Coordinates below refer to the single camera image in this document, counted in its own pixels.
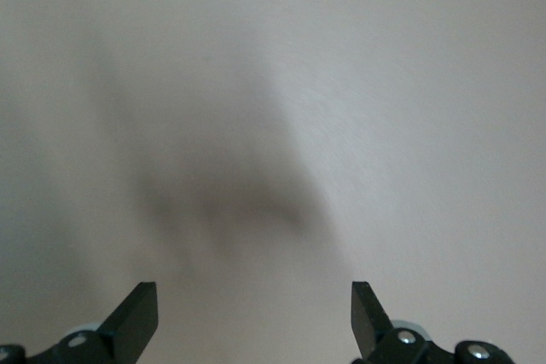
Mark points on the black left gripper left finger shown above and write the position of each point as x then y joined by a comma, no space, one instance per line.
132,321

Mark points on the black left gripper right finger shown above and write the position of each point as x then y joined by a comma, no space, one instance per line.
367,321

